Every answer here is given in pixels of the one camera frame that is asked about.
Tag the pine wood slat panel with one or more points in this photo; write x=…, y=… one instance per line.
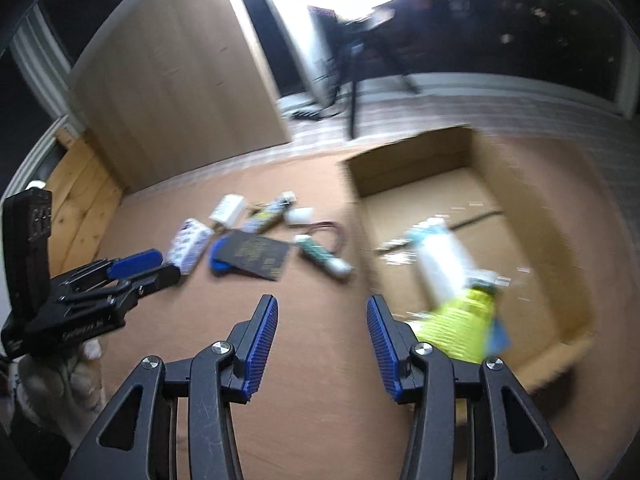
x=85, y=196

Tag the left gloved hand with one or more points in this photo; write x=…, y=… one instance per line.
x=62, y=395

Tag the patterned tissue pack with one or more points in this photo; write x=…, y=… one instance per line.
x=188, y=245

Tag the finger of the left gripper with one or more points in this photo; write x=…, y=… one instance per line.
x=93, y=287
x=125, y=264

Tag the light wood headboard panel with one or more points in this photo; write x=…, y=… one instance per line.
x=169, y=86

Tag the black floor power strip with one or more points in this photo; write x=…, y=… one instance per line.
x=307, y=115

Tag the white eraser block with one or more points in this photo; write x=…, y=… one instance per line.
x=299, y=216

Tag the white charger plug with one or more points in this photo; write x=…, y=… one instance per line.
x=227, y=211

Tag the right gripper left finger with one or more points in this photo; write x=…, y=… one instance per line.
x=135, y=437

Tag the black paper tag card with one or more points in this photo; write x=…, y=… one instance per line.
x=249, y=254

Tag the brown cardboard box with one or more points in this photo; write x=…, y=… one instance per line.
x=500, y=216

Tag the white lotion bottle blue cap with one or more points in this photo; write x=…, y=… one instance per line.
x=442, y=261

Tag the left gripper camera mount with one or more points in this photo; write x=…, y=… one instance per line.
x=26, y=228

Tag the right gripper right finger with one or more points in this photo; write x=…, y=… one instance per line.
x=507, y=436

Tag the yellow plastic shuttlecock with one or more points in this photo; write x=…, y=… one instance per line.
x=466, y=327

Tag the white patterned cream tube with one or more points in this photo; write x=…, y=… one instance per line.
x=270, y=215

